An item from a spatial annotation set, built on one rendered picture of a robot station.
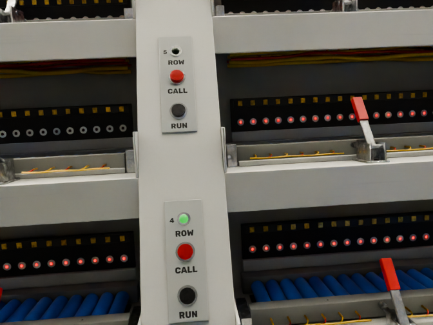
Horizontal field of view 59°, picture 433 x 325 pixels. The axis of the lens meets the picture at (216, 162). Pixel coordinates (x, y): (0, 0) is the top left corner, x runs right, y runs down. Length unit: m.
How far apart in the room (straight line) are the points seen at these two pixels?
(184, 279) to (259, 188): 0.13
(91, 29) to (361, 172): 0.36
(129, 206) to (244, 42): 0.25
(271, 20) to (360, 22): 0.11
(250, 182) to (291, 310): 0.16
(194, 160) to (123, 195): 0.09
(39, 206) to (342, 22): 0.42
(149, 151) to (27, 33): 0.21
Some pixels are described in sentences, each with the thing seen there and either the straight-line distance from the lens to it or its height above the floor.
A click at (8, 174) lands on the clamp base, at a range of 0.49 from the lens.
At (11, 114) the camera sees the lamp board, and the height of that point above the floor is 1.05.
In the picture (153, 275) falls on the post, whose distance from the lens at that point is 0.41.
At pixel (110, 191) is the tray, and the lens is 0.43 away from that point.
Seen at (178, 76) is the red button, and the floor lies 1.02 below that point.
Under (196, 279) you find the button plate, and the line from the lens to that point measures 0.40.
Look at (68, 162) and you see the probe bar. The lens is 0.50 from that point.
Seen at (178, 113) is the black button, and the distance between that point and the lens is 0.43.
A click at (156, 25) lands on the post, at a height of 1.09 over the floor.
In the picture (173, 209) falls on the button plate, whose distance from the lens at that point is 0.41.
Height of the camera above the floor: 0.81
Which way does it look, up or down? 15 degrees up
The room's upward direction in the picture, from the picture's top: 4 degrees counter-clockwise
